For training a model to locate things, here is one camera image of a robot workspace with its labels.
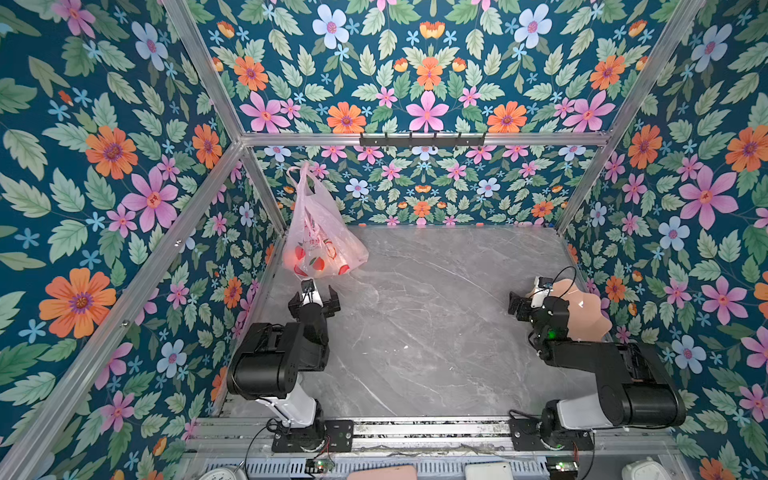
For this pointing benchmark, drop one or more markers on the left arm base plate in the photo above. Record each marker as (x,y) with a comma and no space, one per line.
(335,436)

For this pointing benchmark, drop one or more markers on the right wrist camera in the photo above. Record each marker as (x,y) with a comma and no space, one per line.
(543,286)

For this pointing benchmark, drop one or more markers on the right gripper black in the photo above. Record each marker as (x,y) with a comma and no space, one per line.
(522,306)

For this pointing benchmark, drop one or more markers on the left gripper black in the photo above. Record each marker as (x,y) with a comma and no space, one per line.
(314,303)

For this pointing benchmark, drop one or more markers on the white round device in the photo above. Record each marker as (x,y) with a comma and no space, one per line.
(647,469)

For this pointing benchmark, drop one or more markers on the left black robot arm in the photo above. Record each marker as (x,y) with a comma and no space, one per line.
(266,366)

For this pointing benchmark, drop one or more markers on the black hook rail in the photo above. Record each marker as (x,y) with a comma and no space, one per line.
(407,140)

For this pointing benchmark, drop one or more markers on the white clock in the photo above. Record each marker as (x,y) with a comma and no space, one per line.
(225,473)

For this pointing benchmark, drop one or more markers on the pink flower-shaped plate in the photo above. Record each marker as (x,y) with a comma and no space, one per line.
(587,319)

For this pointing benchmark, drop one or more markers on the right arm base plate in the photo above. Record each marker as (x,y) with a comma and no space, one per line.
(532,434)

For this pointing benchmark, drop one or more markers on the white box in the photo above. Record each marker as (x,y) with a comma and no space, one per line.
(488,471)

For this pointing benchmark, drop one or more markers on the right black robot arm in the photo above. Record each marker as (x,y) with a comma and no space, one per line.
(633,389)

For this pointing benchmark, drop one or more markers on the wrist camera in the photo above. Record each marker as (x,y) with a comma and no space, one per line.
(543,286)
(308,287)

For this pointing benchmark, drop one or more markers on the pink plastic bag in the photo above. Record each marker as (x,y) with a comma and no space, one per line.
(319,243)

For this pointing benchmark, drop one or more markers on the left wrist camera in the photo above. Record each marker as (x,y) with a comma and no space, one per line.
(308,287)

